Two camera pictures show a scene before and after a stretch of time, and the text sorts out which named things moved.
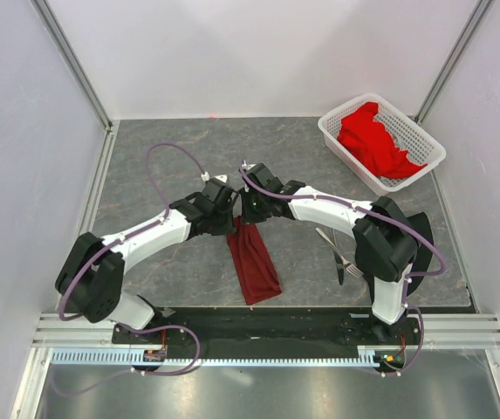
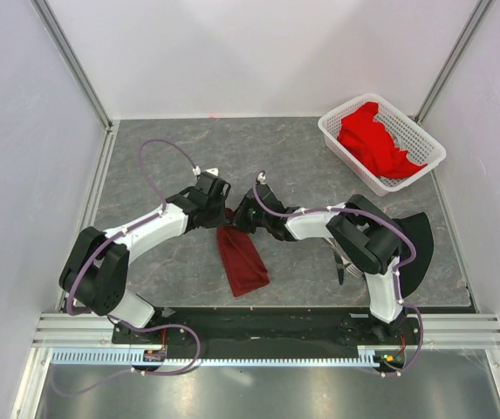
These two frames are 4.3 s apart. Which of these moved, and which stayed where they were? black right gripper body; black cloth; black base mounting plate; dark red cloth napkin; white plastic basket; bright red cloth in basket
Moved: dark red cloth napkin; black right gripper body
Stayed: bright red cloth in basket; black cloth; black base mounting plate; white plastic basket
